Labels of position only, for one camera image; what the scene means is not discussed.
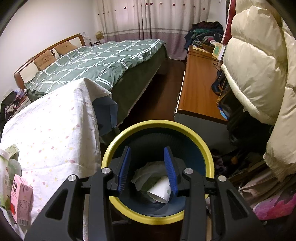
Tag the round pale green lid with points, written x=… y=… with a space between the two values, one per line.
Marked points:
x=15 y=170

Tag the pile of dark clothes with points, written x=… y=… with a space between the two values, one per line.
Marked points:
x=203 y=32

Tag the brown pillow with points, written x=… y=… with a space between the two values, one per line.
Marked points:
x=44 y=59
x=66 y=48

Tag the dark blue bag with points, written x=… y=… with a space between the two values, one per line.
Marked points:
x=216 y=86

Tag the yellow-rimmed blue trash bin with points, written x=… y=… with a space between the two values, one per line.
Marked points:
x=161 y=126

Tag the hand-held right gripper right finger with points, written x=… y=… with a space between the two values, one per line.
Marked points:
x=170 y=169

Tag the pink fleece garment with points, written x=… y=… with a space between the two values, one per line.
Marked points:
x=275 y=205

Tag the white green-labelled tub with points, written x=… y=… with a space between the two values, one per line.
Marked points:
x=4 y=160

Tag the tissue box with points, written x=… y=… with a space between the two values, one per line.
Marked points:
x=99 y=36

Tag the red garment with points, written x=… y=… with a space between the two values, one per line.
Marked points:
x=231 y=18

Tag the pale pink-banded curtain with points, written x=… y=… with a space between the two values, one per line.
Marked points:
x=161 y=20

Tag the desk calendar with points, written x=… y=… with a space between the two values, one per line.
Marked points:
x=218 y=50

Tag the white paper cup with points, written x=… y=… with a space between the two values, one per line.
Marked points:
x=159 y=188

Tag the pink drink carton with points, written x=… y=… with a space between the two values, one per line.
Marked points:
x=23 y=197

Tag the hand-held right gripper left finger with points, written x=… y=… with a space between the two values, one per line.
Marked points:
x=123 y=171

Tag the dark blue cloth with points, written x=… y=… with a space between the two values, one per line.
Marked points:
x=106 y=113

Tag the wooden bed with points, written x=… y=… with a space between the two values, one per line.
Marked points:
x=136 y=92

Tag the crumpled white paper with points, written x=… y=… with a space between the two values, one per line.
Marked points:
x=143 y=176

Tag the black patterned bag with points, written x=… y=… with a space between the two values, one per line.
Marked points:
x=10 y=106

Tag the green checked duvet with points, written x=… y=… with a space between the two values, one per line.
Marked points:
x=92 y=62

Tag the cream down jacket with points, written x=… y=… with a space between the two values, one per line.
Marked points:
x=254 y=69

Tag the white dotted tablecloth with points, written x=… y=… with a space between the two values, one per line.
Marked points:
x=50 y=139

